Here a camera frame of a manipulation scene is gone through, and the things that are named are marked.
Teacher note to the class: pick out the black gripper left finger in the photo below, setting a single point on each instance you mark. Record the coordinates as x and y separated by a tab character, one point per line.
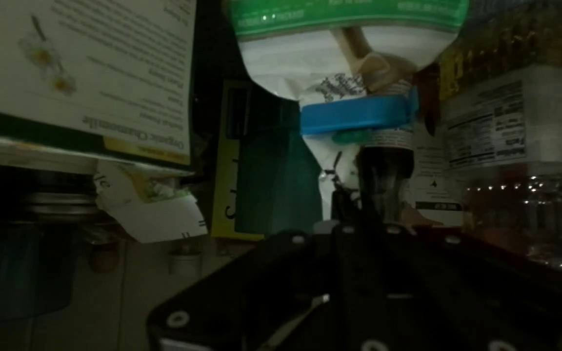
263	292

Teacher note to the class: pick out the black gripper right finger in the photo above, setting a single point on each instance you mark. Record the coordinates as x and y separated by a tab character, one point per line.
464	298

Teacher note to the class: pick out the blue bag clip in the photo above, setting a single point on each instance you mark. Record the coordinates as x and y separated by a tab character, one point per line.
360	113

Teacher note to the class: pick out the white packet with green band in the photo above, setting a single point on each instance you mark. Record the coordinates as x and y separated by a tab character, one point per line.
307	58

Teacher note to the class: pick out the yellow and teal box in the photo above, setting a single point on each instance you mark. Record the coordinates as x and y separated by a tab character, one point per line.
263	167

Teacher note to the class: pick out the white folded paper tag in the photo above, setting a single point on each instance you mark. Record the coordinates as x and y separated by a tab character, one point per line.
155	210

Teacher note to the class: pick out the dark round bottle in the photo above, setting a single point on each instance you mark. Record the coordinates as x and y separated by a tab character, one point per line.
389	177

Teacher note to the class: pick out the clear container with nutrition label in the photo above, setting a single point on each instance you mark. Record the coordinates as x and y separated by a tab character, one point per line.
522	167

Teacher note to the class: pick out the jar with metal lid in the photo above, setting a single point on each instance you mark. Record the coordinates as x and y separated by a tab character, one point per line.
28	253

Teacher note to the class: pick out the yellow printed package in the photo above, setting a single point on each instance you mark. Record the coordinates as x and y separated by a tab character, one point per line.
522	39

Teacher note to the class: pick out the white printed box green edge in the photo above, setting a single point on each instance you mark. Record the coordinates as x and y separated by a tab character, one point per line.
93	70

